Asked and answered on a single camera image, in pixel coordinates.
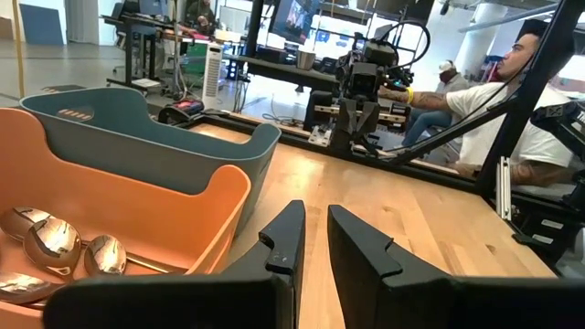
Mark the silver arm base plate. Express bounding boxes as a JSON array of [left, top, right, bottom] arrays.
[[308, 125, 334, 148]]

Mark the orange plastic bin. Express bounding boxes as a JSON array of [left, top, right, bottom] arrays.
[[0, 107, 252, 329]]

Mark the white tower fan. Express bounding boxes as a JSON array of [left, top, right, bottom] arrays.
[[200, 41, 224, 110]]

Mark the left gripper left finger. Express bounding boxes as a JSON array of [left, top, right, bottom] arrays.
[[43, 199, 307, 329]]

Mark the blue board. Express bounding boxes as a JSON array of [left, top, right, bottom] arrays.
[[18, 3, 65, 46]]

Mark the black aluminium table frame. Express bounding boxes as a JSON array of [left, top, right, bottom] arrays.
[[200, 0, 585, 257]]

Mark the computer monitor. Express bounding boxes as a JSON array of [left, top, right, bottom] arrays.
[[112, 0, 169, 18]]

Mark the metal cup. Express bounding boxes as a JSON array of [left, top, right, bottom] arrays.
[[295, 48, 317, 71]]

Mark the black standing desk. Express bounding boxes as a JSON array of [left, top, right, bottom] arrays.
[[101, 13, 159, 89]]

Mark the teal plastic bin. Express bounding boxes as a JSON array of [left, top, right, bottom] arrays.
[[19, 86, 282, 239]]

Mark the black box with red light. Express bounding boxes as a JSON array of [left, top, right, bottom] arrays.
[[157, 97, 206, 125]]

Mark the green cabinet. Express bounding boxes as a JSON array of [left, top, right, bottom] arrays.
[[184, 41, 207, 78]]

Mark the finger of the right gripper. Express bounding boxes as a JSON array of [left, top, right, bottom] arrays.
[[338, 98, 358, 136], [359, 101, 380, 136]]

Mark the silver aluminium extrusion piece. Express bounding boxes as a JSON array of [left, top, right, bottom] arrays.
[[495, 156, 514, 221]]

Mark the black workbench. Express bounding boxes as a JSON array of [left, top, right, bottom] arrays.
[[223, 52, 342, 95]]

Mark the black base platform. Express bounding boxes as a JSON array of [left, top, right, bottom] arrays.
[[510, 191, 585, 269]]

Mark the large display screen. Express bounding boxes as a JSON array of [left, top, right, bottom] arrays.
[[268, 0, 322, 46]]

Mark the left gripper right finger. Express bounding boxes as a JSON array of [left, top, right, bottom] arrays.
[[326, 204, 585, 329]]

